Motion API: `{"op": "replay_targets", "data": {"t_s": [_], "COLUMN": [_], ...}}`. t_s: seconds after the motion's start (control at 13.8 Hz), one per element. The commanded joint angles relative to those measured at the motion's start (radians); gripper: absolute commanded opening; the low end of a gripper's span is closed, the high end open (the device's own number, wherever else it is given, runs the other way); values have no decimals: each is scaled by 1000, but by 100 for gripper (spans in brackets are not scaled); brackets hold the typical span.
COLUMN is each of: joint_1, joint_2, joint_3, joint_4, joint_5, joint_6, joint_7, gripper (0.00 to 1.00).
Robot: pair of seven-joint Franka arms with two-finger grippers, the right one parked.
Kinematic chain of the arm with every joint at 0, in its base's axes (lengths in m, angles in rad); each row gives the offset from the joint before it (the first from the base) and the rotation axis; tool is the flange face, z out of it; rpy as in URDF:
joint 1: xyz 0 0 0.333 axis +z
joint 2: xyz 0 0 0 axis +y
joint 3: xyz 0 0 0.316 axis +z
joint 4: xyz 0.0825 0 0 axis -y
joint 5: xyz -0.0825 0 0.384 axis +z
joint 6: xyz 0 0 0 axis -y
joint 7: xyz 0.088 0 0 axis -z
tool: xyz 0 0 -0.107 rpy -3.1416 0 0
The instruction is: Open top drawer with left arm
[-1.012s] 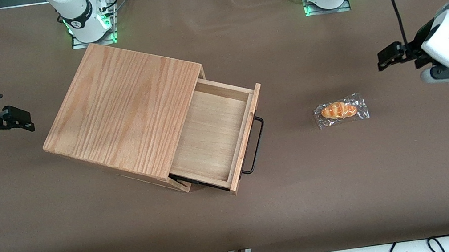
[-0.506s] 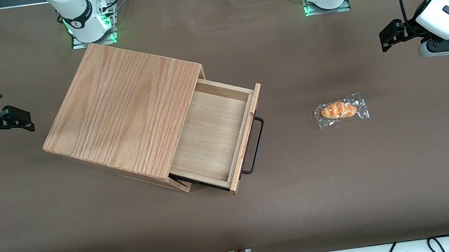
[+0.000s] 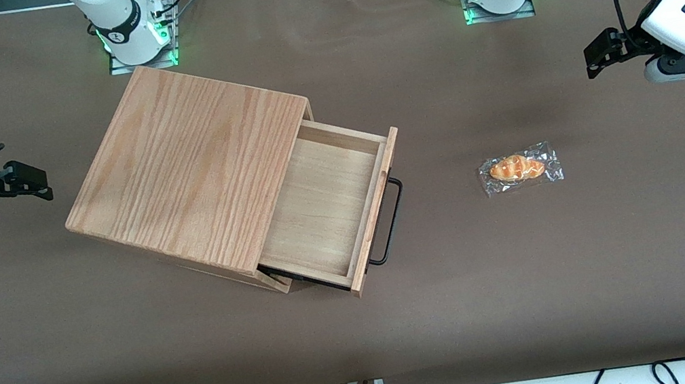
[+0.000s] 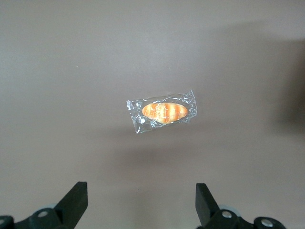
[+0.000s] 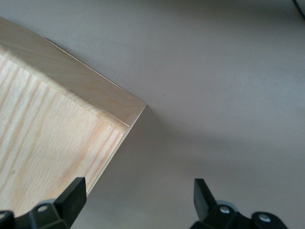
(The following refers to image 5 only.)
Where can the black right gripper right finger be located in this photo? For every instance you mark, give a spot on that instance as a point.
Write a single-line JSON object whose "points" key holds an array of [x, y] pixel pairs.
{"points": [[214, 217]]}

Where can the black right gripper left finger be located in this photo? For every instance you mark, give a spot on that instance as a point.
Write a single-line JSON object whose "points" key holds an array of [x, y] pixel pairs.
{"points": [[64, 210]]}

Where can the light wooden drawer cabinet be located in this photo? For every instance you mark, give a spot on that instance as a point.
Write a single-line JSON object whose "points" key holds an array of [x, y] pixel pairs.
{"points": [[47, 119]]}

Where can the brown paper table cover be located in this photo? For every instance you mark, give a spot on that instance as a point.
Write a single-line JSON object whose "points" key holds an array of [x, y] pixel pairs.
{"points": [[214, 95]]}

